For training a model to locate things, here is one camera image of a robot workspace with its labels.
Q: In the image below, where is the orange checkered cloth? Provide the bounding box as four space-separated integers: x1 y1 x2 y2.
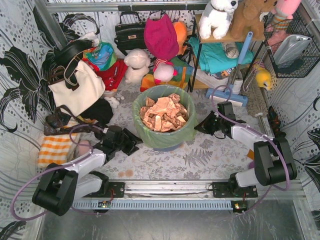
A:
37 134 76 168

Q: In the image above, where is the crumpled brown paper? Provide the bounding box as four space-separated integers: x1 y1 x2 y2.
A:
140 93 189 133

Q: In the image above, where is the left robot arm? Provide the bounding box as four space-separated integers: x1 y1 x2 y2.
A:
32 125 143 216

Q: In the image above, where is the metal base rail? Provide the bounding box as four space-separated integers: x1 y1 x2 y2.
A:
37 178 307 200

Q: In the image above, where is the blue-grey trash bin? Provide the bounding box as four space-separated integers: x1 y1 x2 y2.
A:
153 142 183 152

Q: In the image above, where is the brown teddy bear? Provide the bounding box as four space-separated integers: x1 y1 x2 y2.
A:
230 0 278 40

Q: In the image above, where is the black leather handbag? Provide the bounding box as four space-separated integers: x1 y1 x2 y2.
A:
114 11 147 56

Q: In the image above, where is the teal folded cloth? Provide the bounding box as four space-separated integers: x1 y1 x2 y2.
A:
188 37 254 74

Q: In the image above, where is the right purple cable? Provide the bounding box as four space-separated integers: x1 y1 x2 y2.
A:
211 84 292 215

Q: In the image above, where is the magenta fabric bag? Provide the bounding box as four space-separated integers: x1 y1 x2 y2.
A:
144 13 179 60

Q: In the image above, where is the black wire basket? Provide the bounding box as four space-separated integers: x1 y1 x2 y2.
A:
264 12 320 79

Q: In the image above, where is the colourful printed cloth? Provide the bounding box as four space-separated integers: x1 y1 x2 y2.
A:
82 42 117 72

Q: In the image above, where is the green plastic trash bag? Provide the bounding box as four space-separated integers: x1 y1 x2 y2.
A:
132 85 197 148

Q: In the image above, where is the white husky plush dog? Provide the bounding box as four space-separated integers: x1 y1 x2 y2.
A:
199 0 238 40

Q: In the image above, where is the pink soft toy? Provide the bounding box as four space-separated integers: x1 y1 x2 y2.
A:
74 140 91 158

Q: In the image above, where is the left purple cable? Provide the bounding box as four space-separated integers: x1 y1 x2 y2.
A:
11 124 108 221

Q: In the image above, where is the white canvas tote bag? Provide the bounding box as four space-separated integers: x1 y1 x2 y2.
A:
49 60 106 116

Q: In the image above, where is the cream plush lamb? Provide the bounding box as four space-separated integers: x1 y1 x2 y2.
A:
124 48 151 84

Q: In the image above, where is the purple cable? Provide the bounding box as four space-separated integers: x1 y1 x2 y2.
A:
11 124 108 221
211 84 292 215

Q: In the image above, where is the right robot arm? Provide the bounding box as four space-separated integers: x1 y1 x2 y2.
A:
194 101 298 198

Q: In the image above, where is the silver foil pouch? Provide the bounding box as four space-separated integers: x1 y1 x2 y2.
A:
273 34 312 65

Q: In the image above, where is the red cloth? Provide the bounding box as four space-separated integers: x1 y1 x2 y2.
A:
95 59 128 91

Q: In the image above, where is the pink plush toy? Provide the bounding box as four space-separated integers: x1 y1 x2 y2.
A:
271 0 301 24

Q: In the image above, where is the blue floor mop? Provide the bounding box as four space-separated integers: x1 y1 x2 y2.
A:
205 31 253 107

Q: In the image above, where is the brown patterned bag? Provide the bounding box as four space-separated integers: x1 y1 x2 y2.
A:
43 105 104 136

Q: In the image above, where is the orange plush toy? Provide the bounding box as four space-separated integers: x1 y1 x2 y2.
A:
173 21 187 55

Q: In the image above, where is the rainbow striped bag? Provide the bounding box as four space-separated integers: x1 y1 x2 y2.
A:
140 57 194 92

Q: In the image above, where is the yellow plush duck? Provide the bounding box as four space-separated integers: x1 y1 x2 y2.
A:
253 61 272 91

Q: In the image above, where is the white folded bedding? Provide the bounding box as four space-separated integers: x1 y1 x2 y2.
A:
195 67 244 92

